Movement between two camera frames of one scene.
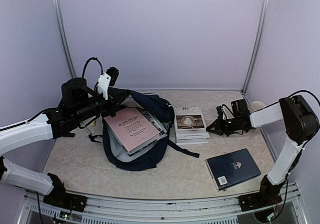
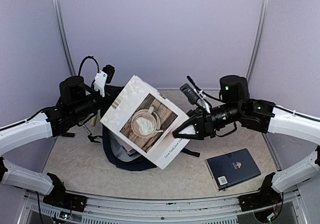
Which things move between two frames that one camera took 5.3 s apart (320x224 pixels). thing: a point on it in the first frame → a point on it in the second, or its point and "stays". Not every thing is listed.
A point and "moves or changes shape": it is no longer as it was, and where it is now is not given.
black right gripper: [217, 124] → [203, 123]
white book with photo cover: [189, 126] moves or changes shape
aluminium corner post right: [257, 38] stays
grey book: [163, 133] → [122, 154]
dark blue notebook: [230, 168] stays
